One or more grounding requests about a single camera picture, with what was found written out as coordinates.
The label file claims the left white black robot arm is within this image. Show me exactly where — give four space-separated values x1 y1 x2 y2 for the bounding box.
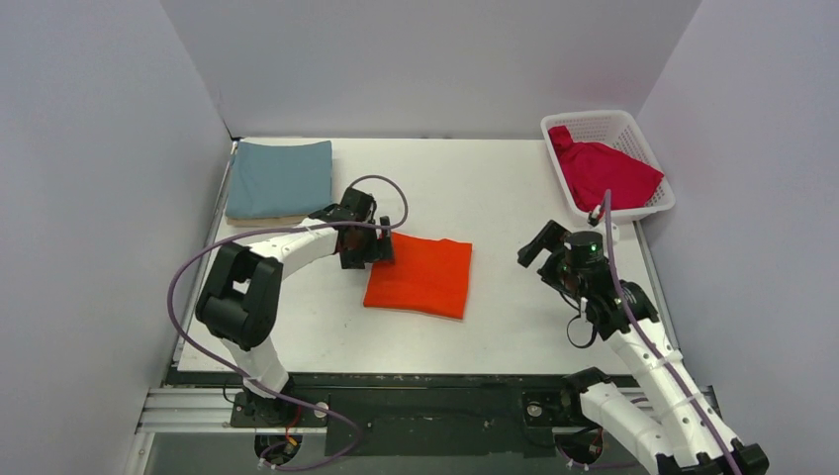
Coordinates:
195 188 395 426

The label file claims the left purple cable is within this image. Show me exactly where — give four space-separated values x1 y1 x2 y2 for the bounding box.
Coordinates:
166 174 410 473

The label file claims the crimson t shirt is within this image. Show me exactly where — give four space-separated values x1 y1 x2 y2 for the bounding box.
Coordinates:
548 126 664 212

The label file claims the orange t shirt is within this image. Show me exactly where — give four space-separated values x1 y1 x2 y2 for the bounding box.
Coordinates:
363 234 473 320

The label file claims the folded beige t shirt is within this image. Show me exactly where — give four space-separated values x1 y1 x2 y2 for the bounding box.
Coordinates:
226 214 307 228

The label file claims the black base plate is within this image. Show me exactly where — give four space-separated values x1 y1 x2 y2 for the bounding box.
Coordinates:
172 373 607 466

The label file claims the purple cable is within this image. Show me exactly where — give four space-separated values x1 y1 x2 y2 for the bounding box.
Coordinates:
166 174 410 473
557 190 745 475

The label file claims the white plastic basket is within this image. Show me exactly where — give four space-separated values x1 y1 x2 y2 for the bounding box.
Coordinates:
540 110 676 224

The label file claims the folded blue t shirt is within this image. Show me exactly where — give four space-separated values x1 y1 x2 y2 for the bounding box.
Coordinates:
226 141 332 221

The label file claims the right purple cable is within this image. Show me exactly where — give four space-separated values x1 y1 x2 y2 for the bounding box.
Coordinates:
557 190 745 475

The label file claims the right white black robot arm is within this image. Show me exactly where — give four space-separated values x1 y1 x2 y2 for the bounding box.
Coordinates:
517 221 770 474

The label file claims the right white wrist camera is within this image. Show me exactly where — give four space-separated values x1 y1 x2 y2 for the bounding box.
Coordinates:
587 204 605 228

